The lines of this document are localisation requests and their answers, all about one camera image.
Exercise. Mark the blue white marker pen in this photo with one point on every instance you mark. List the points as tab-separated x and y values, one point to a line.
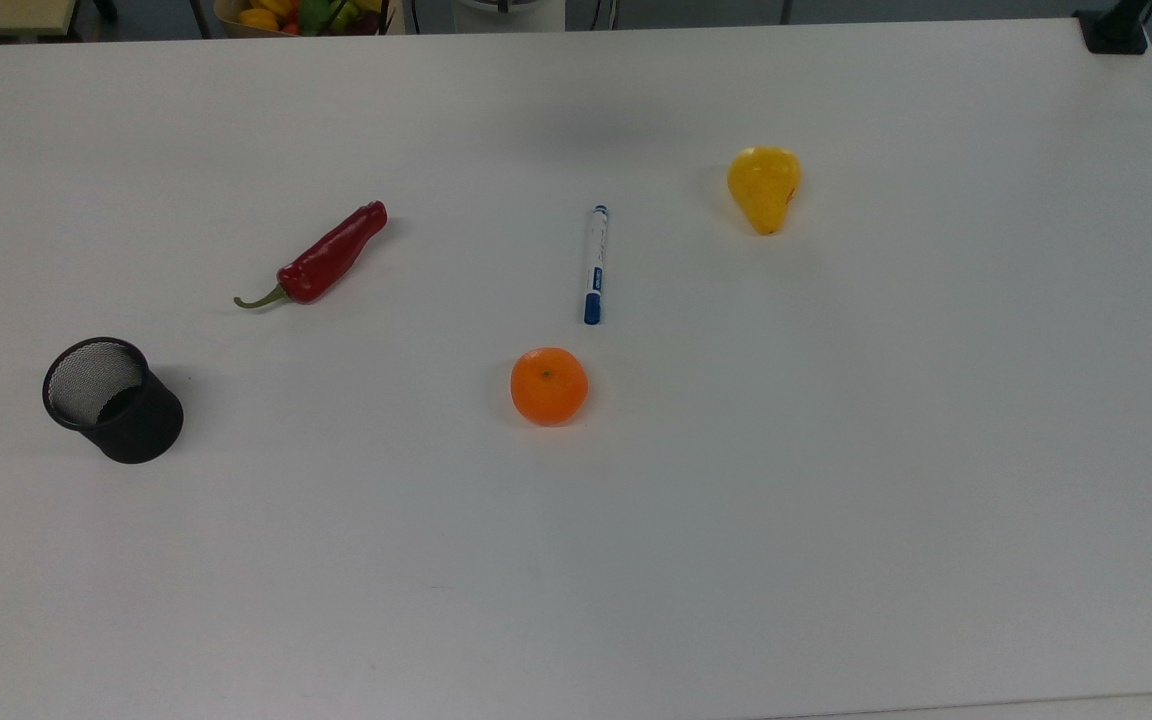
595	262

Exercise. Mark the black mesh pen cup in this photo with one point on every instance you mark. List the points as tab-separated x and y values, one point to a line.
144	438

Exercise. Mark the orange mandarin fruit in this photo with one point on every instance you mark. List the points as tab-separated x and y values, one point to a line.
549	387

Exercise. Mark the yellow pear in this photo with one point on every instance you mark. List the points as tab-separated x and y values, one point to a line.
764	187

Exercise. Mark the red chili pepper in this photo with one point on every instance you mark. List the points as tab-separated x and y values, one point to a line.
327	255

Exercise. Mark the basket of toy fruit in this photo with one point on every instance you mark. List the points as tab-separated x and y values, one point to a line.
286	14

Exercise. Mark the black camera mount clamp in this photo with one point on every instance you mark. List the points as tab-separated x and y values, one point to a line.
1114	36

